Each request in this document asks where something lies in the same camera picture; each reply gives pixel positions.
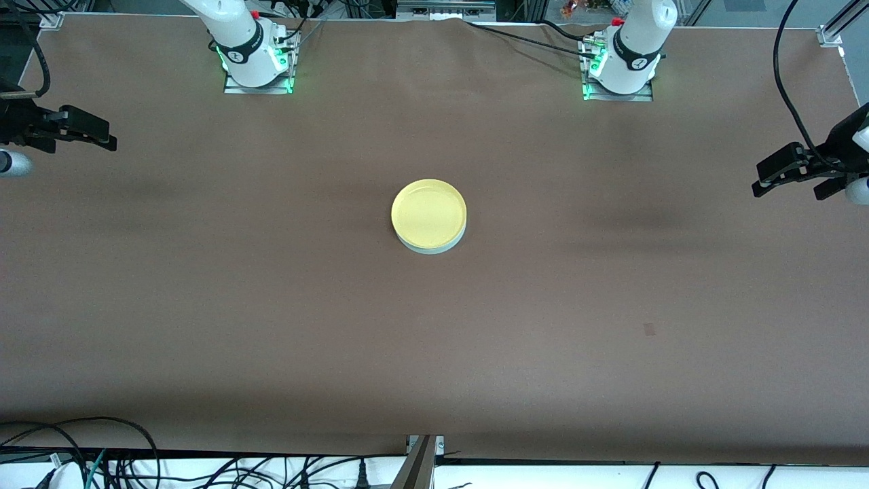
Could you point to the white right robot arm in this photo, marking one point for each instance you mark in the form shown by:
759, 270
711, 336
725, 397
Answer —
237, 41

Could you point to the yellow round plate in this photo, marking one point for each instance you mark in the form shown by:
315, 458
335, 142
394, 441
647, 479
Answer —
429, 212

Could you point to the pale green round plate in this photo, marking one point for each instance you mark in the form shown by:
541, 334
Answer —
431, 250

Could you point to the grey metal rail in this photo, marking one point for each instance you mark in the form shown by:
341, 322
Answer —
445, 9

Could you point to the brown table cover sheet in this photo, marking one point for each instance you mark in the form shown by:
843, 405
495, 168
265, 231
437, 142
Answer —
434, 353

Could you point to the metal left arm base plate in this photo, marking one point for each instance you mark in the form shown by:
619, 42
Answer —
592, 92

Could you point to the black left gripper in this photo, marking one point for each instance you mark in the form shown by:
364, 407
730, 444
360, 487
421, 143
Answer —
836, 147

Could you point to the metal corner bracket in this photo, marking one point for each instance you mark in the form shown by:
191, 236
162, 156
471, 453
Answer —
51, 22
831, 35

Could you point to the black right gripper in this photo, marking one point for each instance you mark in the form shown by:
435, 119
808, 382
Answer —
15, 122

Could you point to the aluminium frame profile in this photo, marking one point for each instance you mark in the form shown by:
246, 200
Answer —
417, 465

